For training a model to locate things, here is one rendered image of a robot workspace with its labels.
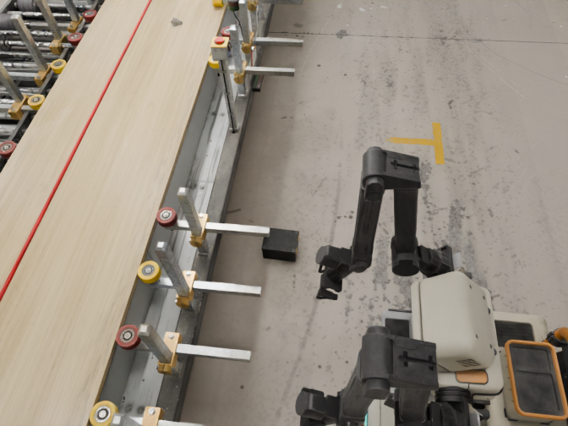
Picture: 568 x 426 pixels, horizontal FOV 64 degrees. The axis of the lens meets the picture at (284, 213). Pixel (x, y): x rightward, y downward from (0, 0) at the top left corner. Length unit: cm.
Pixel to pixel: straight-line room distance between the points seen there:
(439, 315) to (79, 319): 120
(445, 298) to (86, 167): 160
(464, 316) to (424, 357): 32
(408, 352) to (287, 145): 259
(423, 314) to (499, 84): 304
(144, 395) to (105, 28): 201
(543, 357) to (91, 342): 148
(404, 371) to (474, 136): 286
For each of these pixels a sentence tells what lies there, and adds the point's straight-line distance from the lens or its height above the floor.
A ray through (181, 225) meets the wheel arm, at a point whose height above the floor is 85.
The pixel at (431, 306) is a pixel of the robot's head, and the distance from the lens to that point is 119.
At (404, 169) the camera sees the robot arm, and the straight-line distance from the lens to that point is 105.
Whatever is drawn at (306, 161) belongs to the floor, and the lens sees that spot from 319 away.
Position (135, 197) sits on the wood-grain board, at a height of 90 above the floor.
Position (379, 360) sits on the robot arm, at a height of 163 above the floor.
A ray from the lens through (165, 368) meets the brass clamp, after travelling 169.
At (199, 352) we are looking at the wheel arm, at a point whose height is 83.
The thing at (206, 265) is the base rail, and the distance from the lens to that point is 197.
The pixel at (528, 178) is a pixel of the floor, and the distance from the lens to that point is 343.
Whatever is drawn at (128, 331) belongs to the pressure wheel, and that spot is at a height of 90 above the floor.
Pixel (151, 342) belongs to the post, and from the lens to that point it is 151.
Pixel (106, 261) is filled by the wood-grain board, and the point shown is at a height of 90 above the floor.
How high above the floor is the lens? 240
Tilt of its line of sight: 55 degrees down
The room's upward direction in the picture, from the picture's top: 4 degrees counter-clockwise
